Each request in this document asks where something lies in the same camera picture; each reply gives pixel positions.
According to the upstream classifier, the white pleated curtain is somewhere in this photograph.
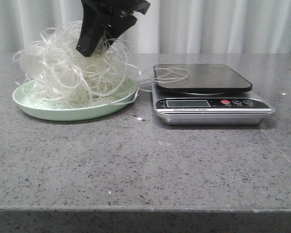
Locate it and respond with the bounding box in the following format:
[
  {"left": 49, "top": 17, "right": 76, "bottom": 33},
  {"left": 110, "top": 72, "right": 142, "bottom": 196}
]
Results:
[{"left": 0, "top": 0, "right": 291, "bottom": 54}]

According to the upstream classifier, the light green round plate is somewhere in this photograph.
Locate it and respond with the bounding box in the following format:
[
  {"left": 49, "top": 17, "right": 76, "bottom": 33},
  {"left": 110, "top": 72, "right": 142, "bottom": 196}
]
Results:
[{"left": 13, "top": 79, "right": 139, "bottom": 121}]

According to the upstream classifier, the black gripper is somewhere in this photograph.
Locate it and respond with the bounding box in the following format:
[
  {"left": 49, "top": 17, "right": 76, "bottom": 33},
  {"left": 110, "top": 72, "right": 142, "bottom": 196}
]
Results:
[{"left": 76, "top": 0, "right": 150, "bottom": 57}]

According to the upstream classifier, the white translucent vermicelli bundle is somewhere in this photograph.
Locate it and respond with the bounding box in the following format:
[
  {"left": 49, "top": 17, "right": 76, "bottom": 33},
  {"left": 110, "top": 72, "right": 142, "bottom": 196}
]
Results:
[{"left": 12, "top": 20, "right": 190, "bottom": 109}]

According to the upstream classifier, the silver black kitchen scale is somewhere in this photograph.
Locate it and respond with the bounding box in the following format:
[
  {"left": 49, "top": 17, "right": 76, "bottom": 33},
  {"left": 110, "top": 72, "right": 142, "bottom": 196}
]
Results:
[{"left": 152, "top": 64, "right": 275, "bottom": 125}]

